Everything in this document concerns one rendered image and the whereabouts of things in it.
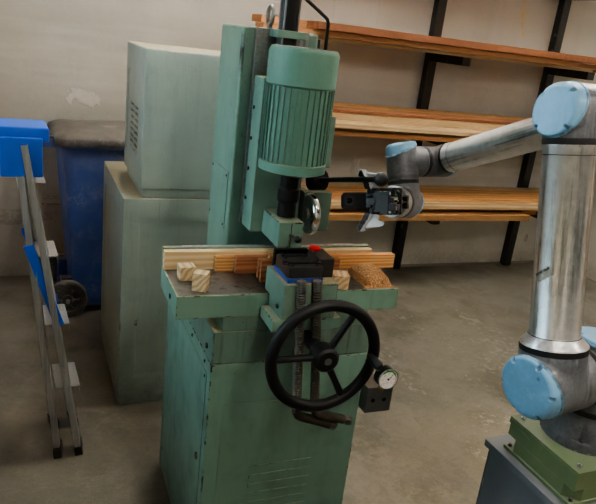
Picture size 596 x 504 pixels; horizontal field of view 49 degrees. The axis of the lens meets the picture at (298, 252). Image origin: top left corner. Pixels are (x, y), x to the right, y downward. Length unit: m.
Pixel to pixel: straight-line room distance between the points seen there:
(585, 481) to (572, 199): 0.66
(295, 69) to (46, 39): 2.38
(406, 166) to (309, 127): 0.38
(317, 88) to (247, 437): 0.92
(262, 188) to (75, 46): 2.20
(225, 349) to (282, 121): 0.58
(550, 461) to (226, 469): 0.82
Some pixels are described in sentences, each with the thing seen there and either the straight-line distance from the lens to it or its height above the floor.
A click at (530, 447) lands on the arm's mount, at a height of 0.61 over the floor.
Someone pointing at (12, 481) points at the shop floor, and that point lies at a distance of 2.48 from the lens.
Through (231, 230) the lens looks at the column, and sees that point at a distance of 1.90.
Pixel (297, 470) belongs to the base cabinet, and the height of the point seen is 0.35.
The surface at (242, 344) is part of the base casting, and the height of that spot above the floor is 0.76.
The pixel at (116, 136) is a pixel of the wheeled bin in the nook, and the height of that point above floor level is 0.95.
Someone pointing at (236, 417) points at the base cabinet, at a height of 0.55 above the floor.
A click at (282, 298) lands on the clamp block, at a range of 1.52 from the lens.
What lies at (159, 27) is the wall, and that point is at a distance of 3.86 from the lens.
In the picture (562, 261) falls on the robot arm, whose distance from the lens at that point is 1.50.
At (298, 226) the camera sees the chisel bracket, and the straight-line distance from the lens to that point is 1.70.
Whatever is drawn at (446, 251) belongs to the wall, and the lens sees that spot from 4.99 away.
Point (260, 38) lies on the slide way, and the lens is 1.81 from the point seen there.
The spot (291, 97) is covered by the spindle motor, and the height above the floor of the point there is 1.37.
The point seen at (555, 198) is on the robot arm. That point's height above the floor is 1.25.
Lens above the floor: 1.51
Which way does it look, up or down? 18 degrees down
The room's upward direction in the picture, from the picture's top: 7 degrees clockwise
